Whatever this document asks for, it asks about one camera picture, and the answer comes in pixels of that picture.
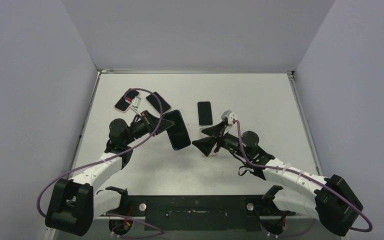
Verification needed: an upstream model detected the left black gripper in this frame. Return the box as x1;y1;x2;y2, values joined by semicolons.
124;110;175;145

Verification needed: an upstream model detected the phone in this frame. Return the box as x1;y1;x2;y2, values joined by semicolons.
145;91;172;114
163;110;192;151
114;89;140;113

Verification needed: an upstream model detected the black smartphone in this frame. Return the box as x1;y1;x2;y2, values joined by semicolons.
197;101;213;126

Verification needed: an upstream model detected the beige phone case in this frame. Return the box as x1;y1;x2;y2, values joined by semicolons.
199;125;220;157

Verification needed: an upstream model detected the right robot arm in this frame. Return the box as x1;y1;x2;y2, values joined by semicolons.
192;121;364;237

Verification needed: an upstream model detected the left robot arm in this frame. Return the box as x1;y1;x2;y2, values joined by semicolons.
45;110;175;236

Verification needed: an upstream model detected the phone in pink case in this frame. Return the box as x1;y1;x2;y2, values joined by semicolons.
114;89;140;113

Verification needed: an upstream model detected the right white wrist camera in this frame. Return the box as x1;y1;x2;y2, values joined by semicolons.
221;110;238;126

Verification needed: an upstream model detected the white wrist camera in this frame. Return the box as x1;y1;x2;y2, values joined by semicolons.
130;96;142;112
221;110;238;126

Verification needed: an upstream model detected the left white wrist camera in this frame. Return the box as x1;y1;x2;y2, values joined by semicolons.
130;96;142;112

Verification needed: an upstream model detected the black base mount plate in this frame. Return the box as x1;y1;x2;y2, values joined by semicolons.
95;195;299;233

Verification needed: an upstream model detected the aluminium table frame rail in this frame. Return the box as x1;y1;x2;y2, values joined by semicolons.
98;68;295;78

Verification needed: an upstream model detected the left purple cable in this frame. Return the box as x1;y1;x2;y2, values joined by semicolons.
36;87;165;219

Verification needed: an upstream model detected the purple cable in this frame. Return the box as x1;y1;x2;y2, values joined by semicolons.
233;119;374;233
36;87;165;219

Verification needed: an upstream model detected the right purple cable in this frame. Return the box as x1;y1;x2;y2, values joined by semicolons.
233;119;374;233

